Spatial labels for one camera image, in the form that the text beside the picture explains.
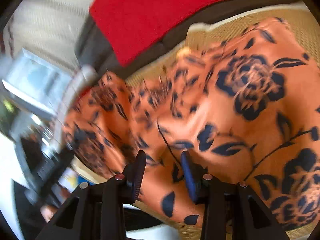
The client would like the beige dotted curtain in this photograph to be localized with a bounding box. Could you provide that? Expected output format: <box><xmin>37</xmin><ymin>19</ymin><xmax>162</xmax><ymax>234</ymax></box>
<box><xmin>5</xmin><ymin>0</ymin><xmax>100</xmax><ymax>68</ymax></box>

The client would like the orange floral blouse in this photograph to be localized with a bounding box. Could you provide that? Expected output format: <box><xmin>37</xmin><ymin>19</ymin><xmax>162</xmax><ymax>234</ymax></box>
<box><xmin>62</xmin><ymin>17</ymin><xmax>320</xmax><ymax>232</ymax></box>

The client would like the red knit blanket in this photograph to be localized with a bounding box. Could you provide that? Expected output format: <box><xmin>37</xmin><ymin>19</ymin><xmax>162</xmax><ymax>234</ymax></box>
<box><xmin>89</xmin><ymin>0</ymin><xmax>293</xmax><ymax>67</ymax></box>

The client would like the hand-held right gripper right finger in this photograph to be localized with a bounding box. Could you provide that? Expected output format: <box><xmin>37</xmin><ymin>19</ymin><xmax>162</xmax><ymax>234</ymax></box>
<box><xmin>180</xmin><ymin>150</ymin><xmax>288</xmax><ymax>240</ymax></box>

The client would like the woven straw mat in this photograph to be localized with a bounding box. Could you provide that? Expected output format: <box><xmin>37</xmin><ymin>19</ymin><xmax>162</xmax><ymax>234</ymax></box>
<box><xmin>125</xmin><ymin>1</ymin><xmax>320</xmax><ymax>240</ymax></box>

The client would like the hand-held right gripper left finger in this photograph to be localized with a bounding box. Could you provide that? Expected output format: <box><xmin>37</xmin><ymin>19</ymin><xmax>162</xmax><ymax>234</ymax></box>
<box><xmin>35</xmin><ymin>150</ymin><xmax>147</xmax><ymax>240</ymax></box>

